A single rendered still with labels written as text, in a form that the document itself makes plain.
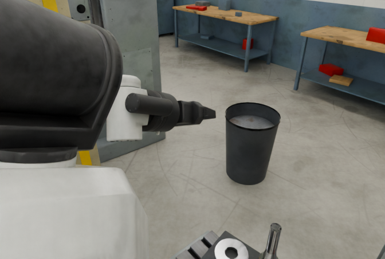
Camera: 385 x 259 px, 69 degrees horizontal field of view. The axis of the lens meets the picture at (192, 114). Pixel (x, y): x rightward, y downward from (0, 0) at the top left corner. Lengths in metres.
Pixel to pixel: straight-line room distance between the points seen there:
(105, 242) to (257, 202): 2.35
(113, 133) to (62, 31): 0.30
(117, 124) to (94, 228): 0.31
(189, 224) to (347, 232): 1.19
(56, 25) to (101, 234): 0.16
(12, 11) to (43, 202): 0.13
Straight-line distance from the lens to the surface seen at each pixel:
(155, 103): 0.51
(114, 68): 0.27
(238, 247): 0.86
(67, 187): 0.23
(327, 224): 2.57
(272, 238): 0.69
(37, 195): 0.22
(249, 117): 2.69
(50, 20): 0.25
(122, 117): 0.52
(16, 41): 0.22
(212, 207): 2.47
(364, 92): 4.43
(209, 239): 1.12
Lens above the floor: 1.81
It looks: 29 degrees down
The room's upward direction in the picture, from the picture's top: straight up
